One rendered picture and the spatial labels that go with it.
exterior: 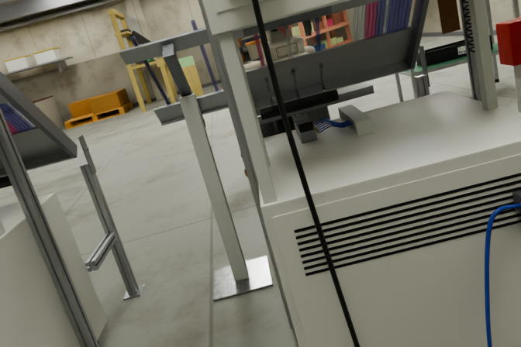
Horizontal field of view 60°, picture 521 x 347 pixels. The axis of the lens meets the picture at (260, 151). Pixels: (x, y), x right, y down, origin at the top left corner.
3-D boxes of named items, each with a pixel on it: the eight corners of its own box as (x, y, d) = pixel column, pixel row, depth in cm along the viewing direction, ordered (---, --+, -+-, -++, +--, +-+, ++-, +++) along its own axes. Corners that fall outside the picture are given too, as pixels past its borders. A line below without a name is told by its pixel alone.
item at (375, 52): (252, 104, 189) (251, 98, 190) (408, 63, 187) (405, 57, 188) (243, 75, 172) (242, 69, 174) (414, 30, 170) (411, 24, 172)
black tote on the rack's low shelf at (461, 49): (424, 66, 375) (422, 53, 372) (417, 65, 391) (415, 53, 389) (493, 49, 373) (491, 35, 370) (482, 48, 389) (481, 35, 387)
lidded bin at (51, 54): (63, 59, 1030) (59, 47, 1024) (57, 59, 992) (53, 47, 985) (43, 64, 1029) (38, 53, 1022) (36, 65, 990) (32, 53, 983)
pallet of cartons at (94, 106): (133, 107, 1072) (126, 87, 1060) (126, 113, 983) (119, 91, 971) (77, 122, 1067) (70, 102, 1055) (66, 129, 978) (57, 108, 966)
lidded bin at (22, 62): (35, 66, 1027) (31, 55, 1020) (29, 67, 990) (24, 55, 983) (15, 71, 1025) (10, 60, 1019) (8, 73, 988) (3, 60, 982)
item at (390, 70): (254, 111, 189) (250, 97, 192) (409, 70, 186) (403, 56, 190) (253, 109, 187) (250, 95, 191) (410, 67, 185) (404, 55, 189)
